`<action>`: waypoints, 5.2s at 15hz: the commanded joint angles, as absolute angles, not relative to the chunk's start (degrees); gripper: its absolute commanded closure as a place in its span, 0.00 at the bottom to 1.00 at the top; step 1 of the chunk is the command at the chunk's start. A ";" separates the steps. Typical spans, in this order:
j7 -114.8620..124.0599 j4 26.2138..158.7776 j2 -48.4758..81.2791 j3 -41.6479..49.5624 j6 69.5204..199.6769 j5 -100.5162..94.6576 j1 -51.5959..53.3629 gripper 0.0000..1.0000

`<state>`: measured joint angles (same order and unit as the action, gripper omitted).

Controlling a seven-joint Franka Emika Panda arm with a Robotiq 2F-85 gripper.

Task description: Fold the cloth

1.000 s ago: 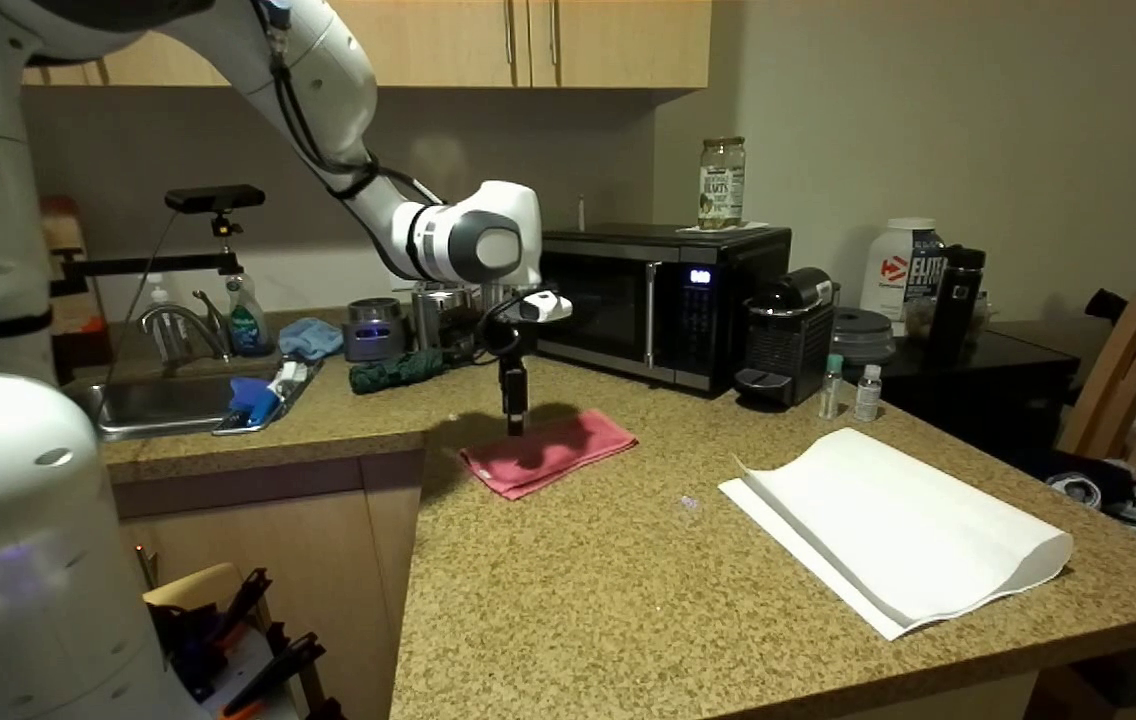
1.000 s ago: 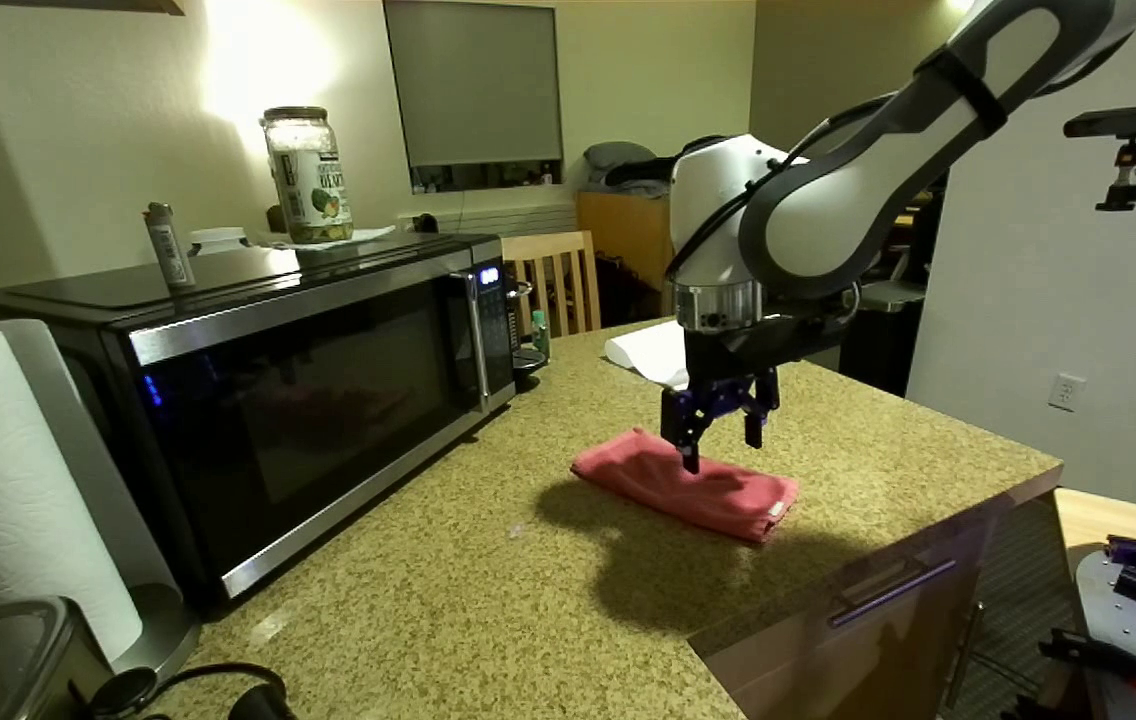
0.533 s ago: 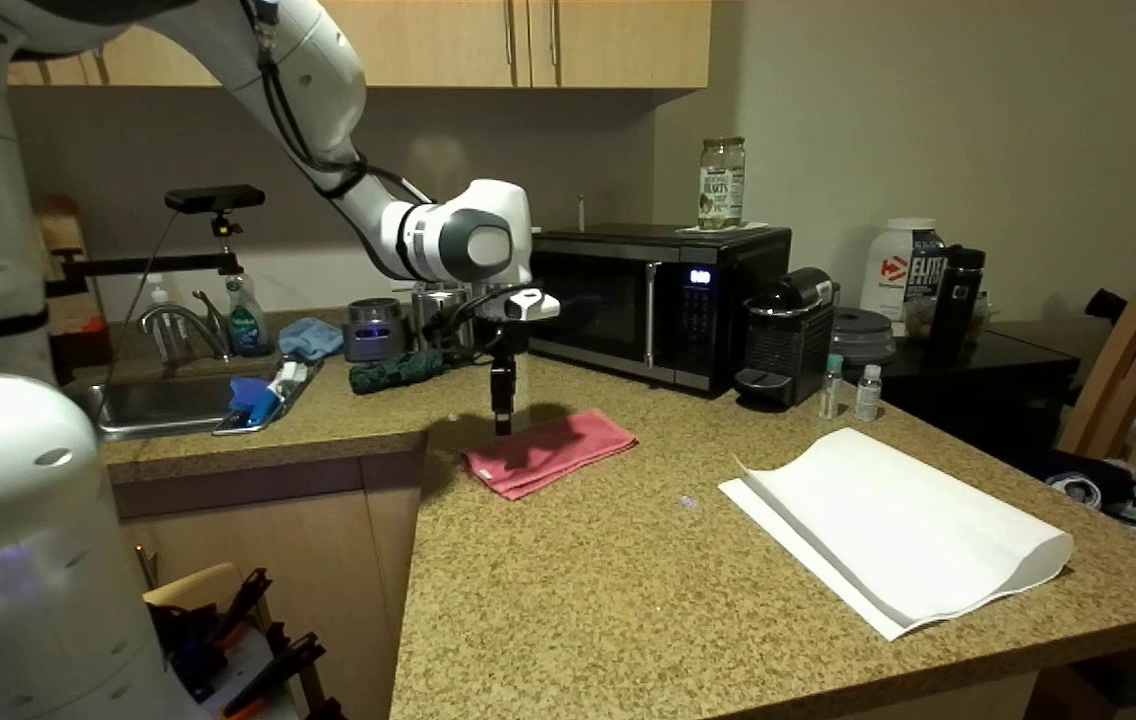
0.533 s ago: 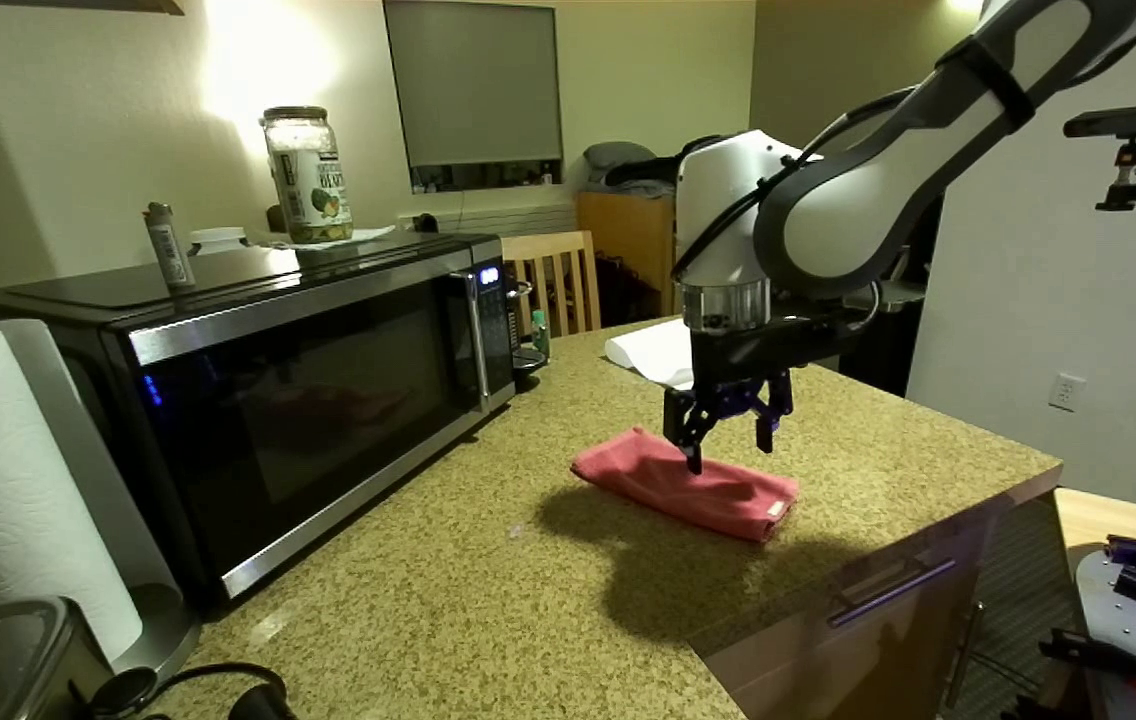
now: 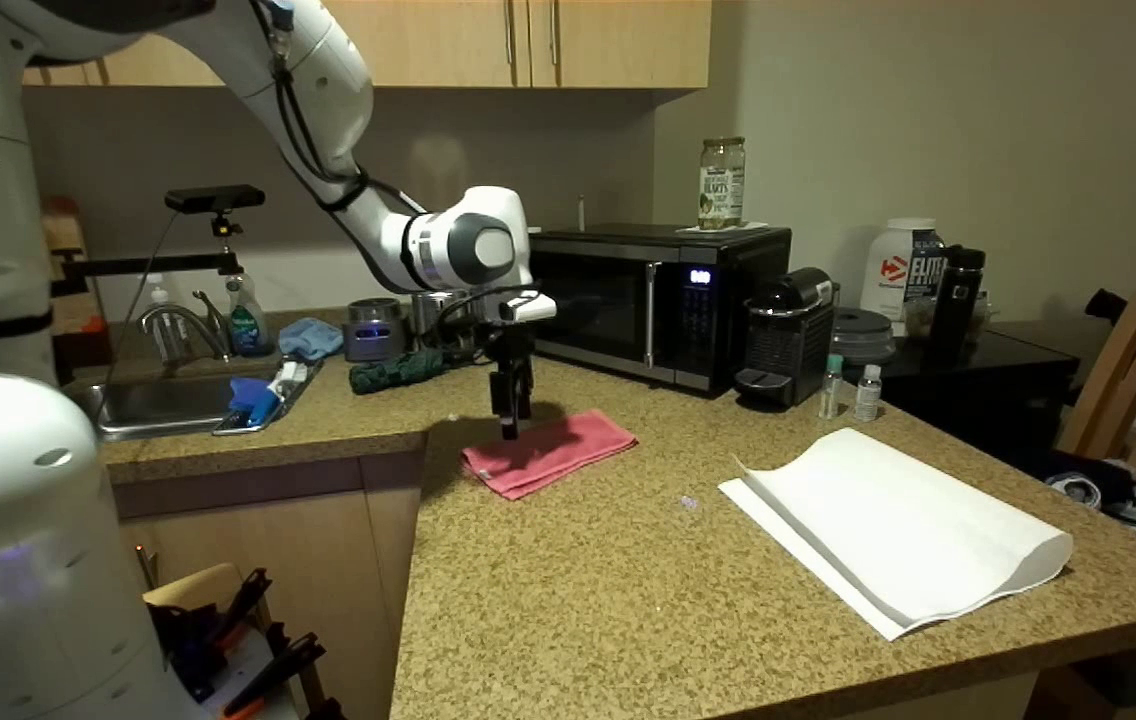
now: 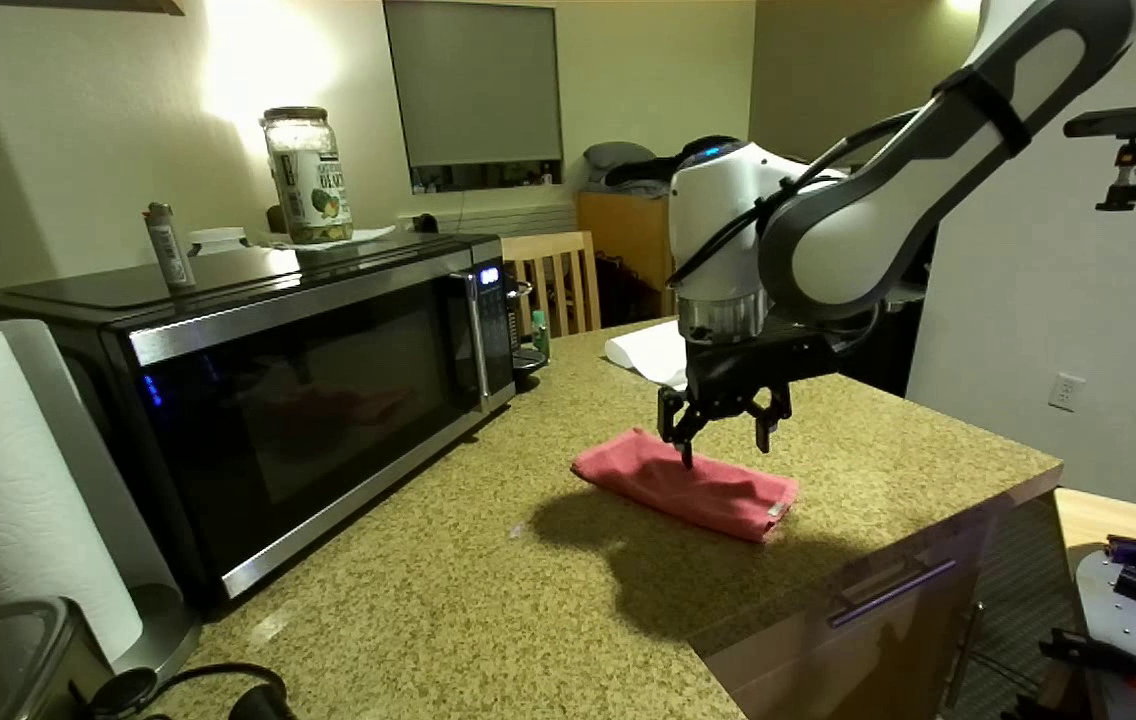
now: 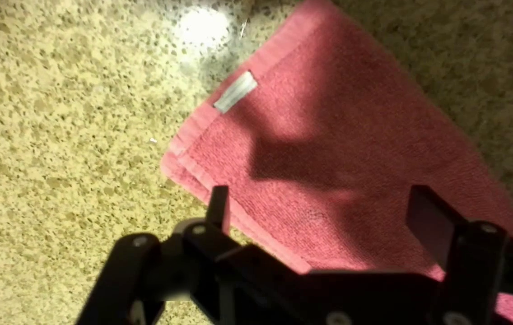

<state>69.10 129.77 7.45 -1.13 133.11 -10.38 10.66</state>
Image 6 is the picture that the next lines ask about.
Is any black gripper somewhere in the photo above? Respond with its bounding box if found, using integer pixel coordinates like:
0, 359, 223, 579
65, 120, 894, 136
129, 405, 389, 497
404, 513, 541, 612
653, 328, 823, 470

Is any pink cloth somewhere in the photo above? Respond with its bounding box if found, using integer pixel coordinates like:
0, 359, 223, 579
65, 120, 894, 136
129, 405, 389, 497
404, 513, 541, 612
568, 423, 804, 548

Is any white folded paper sheet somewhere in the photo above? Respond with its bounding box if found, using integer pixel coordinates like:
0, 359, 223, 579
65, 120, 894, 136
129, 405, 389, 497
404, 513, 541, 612
601, 317, 690, 396

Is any wooden dresser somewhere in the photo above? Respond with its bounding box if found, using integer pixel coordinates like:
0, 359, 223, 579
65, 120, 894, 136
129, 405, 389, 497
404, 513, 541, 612
576, 186, 681, 324

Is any small clear plastic bottle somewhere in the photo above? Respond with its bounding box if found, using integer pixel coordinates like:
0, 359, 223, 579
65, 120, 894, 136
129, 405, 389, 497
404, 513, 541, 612
522, 308, 556, 371

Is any wooden slat chair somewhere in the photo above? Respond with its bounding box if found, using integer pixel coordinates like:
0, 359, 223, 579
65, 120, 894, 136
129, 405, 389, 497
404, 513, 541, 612
499, 228, 602, 339

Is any brown counter cabinet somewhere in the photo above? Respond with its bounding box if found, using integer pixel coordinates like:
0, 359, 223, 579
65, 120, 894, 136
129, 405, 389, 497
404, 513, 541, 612
690, 482, 1063, 720

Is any grey bag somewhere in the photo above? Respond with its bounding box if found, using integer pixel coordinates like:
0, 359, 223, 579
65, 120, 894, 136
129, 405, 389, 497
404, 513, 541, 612
579, 136, 660, 192

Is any black steel microwave oven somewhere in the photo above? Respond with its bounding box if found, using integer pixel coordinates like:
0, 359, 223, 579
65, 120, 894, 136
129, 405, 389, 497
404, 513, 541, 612
0, 231, 520, 612

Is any glass jar with lid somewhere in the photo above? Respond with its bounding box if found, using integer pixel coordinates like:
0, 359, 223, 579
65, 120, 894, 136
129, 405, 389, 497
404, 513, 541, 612
257, 104, 354, 249

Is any small white object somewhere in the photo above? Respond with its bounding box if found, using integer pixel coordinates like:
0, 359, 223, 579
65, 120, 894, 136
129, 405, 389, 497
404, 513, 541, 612
184, 222, 250, 258

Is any small grey shaker bottle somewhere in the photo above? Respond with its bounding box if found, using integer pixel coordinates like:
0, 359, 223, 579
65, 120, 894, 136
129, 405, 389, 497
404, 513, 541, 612
139, 201, 198, 294

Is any white paper towel roll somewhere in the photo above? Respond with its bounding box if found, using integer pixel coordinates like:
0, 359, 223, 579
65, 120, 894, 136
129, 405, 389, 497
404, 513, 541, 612
0, 320, 152, 666

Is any white wall outlet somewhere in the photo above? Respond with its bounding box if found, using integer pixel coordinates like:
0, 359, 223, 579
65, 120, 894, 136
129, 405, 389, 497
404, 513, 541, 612
1043, 366, 1086, 414

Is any grey wall screen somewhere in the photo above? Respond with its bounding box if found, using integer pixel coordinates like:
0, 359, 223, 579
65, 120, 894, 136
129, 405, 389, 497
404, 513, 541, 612
379, 0, 568, 196

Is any black tool with orange handle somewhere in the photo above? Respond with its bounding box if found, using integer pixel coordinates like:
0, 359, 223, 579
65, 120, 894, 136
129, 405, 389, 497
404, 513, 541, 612
1043, 626, 1136, 706

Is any black camera on mount arm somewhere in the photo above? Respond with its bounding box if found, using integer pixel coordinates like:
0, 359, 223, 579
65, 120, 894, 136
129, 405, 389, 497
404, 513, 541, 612
1060, 94, 1136, 215

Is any black cable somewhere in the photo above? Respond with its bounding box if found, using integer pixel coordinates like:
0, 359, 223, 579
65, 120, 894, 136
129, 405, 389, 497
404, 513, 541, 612
67, 659, 301, 720

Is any dark picture frame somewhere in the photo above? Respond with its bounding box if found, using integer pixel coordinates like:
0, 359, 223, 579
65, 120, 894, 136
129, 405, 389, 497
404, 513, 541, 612
0, 0, 188, 21

